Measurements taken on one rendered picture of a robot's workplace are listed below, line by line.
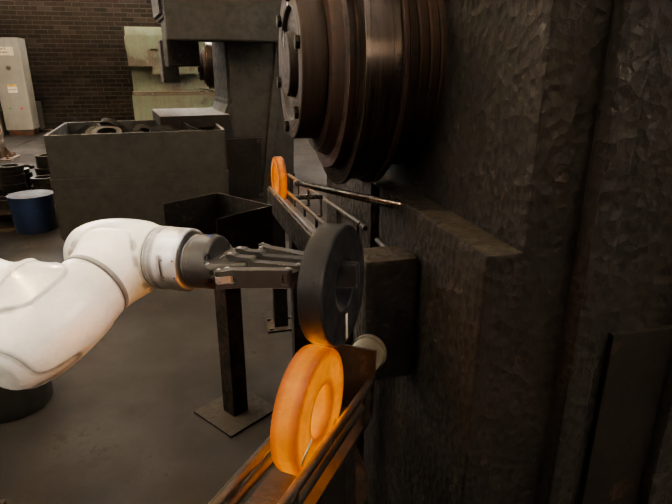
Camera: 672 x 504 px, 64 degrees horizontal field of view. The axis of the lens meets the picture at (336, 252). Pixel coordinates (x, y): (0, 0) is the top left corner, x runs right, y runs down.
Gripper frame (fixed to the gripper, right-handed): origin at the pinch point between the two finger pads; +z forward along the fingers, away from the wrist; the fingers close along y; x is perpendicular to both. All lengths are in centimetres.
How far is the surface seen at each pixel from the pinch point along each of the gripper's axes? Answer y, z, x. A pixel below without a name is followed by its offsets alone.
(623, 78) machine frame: -17.4, 32.3, 21.6
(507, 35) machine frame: -22.3, 18.2, 27.7
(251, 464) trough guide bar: 17.3, -3.5, -16.5
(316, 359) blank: 8.4, 1.0, -7.6
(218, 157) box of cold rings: -231, -168, -21
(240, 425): -67, -62, -83
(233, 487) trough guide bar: 21.2, -3.4, -16.2
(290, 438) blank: 15.1, 0.4, -13.8
